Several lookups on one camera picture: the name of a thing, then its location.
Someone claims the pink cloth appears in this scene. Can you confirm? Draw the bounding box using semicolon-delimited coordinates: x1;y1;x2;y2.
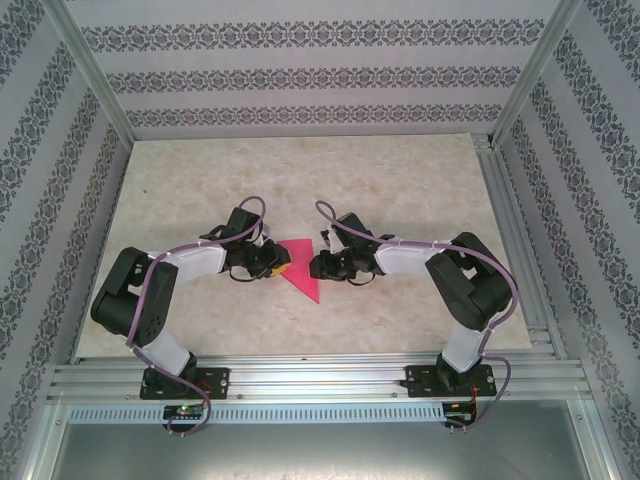
277;238;321;305

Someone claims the grey metal sheet panel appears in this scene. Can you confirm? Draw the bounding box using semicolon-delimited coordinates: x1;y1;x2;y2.
47;419;609;480

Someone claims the small controller board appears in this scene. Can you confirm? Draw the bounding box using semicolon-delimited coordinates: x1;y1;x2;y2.
163;403;206;420
444;399;479;426

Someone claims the aluminium mounting rail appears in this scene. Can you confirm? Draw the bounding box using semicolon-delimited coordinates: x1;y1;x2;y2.
47;352;586;401

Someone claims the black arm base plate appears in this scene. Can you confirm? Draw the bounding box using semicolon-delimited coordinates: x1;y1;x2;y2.
404;364;497;400
141;367;231;401

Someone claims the slotted grey cable duct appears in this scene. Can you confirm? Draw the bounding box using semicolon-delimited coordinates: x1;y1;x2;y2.
67;403;446;422

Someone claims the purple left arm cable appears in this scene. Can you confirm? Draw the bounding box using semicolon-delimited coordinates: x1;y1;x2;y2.
124;195;269;439

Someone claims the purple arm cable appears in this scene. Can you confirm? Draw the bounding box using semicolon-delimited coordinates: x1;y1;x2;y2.
124;195;269;439
314;199;521;435

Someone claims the aluminium side rail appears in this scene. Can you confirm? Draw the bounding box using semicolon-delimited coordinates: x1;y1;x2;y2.
472;132;569;361

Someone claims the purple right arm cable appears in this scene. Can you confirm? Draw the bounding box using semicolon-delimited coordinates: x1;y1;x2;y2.
314;199;521;435

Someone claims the aluminium frame post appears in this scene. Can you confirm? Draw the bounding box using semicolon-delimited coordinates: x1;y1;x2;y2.
43;0;137;147
488;0;589;149

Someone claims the aluminium lower frame rail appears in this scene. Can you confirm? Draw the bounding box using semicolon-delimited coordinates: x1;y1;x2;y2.
569;397;621;480
19;394;69;480

